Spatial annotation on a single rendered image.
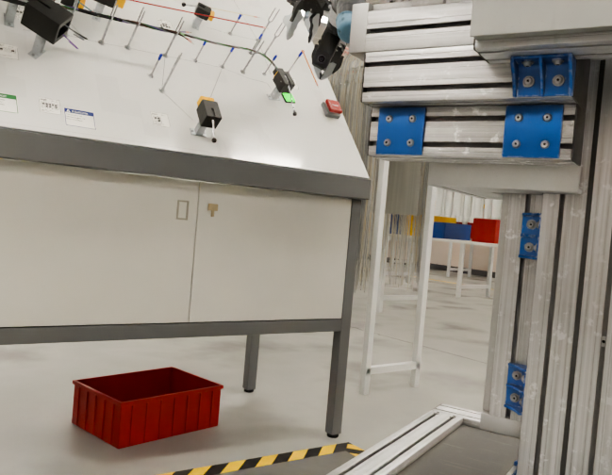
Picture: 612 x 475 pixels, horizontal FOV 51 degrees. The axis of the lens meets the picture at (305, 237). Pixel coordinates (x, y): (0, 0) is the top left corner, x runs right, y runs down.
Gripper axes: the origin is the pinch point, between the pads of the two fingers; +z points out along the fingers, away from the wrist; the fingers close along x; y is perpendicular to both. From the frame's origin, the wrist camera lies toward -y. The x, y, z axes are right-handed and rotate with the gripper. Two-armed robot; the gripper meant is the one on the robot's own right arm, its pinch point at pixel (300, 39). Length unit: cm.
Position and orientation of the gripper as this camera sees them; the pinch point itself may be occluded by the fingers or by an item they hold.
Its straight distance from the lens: 203.3
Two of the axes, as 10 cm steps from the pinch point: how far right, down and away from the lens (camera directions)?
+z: -2.9, 8.5, 4.4
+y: -5.9, -5.2, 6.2
